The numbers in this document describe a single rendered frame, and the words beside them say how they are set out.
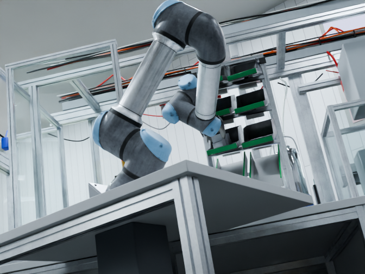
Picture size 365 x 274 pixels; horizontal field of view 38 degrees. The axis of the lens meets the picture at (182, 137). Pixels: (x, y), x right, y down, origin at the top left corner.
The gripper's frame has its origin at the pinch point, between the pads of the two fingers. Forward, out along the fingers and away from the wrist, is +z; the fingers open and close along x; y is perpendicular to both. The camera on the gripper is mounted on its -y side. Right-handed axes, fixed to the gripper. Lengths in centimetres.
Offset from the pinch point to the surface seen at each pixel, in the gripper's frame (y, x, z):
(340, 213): 44, 42, 10
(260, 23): -105, 22, 21
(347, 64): -88, 62, 55
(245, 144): 5.2, 10.8, 3.7
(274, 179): 18.9, 19.0, 13.7
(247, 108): -9.1, 14.8, -2.9
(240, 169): 6.9, 4.6, 15.8
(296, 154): -48, 22, 75
